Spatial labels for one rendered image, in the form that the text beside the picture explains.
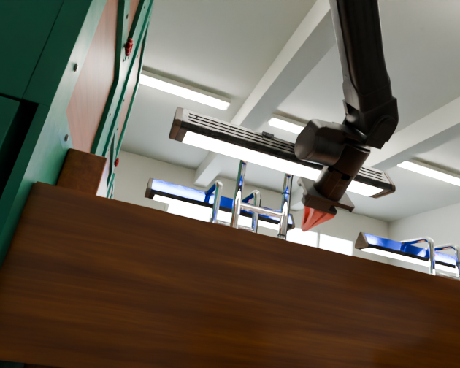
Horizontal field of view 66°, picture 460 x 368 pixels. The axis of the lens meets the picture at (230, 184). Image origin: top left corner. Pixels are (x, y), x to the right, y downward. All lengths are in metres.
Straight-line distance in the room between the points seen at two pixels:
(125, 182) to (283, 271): 5.61
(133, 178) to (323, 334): 5.67
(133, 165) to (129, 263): 5.73
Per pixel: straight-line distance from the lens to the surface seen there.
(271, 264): 0.48
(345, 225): 7.33
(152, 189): 1.35
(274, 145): 0.90
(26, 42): 0.50
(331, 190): 0.66
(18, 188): 0.42
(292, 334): 0.50
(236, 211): 1.00
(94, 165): 0.59
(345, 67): 0.59
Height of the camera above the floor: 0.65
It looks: 21 degrees up
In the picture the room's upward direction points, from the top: 9 degrees clockwise
